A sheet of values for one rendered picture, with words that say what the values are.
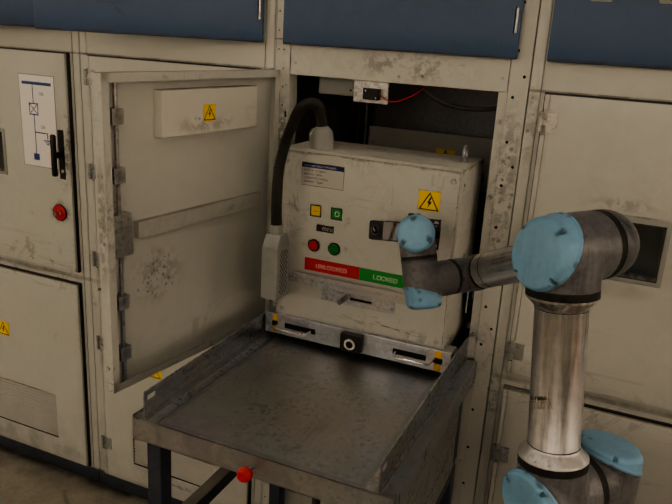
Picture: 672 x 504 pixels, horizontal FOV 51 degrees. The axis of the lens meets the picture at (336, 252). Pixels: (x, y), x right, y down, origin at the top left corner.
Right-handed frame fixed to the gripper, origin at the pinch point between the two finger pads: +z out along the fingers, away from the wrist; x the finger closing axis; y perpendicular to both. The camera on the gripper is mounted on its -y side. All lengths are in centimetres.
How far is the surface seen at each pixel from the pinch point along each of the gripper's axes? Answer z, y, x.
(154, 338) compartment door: -6, -61, -33
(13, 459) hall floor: 81, -150, -105
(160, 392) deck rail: -25, -52, -41
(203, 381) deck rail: -10, -46, -41
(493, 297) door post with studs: 14.3, 23.2, -15.2
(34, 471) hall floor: 76, -137, -107
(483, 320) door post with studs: 16.6, 21.4, -21.9
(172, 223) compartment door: -10, -58, -3
